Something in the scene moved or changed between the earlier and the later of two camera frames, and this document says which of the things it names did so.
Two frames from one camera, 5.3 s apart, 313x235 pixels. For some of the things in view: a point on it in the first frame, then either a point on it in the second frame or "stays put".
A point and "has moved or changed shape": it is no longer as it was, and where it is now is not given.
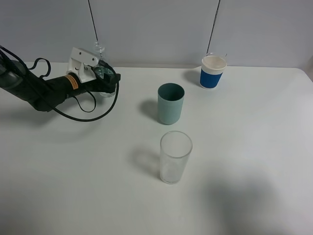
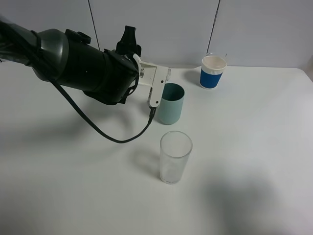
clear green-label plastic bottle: (101, 71) has moved or changed shape
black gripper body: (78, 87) -> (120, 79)
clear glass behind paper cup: (217, 54) stays put
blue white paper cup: (212, 67) stays put
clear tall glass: (175, 148) stays put
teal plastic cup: (170, 98) stays put
